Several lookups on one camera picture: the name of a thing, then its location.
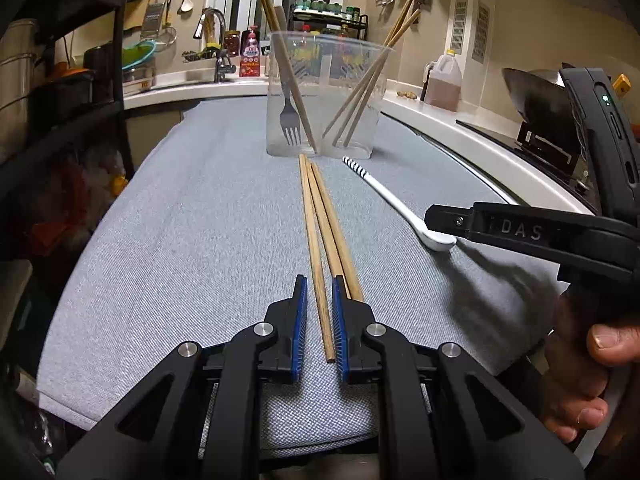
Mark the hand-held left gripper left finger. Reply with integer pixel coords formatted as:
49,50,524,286
57,274,308,480

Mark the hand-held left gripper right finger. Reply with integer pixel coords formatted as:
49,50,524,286
331,274,586,480

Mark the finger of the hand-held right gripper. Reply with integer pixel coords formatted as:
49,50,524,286
424,203,482,242

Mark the white ceramic spoon striped handle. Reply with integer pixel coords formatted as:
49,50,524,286
342,156,458,252

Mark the white handled metal fork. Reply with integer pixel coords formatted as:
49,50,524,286
272,5,303,147

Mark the clear plastic utensil container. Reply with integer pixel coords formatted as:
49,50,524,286
265,30,398,160

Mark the person's right hand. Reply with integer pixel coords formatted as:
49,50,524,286
541,287,640,447

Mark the black gas stove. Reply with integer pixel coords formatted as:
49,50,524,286
456,119,601,211

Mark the plastic cooking oil jug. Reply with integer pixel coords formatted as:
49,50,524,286
421,50,462,112

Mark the black wok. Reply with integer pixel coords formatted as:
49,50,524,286
502,67,586,127

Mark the black spice rack with bottles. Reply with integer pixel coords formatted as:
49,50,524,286
287,0,370,39

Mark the red dish soap bottle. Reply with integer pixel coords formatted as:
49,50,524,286
239,26,263,78

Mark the red plastic bag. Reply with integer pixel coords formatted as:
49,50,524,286
25,160,121,261

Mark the chrome kitchen faucet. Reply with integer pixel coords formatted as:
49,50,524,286
192,8,237,84

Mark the green plastic basin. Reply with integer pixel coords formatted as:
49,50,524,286
122,41,157,68

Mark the black jar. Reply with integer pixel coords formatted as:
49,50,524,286
84,44,123,103

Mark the dark pot with orange lid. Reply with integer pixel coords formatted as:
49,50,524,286
47,62,96,107

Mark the black metal shelving rack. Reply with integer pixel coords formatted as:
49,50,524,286
0,0,193,266

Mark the metal grater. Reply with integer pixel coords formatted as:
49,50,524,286
140,0,168,38

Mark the large stainless steel pot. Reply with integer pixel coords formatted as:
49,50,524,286
0,17,41,161

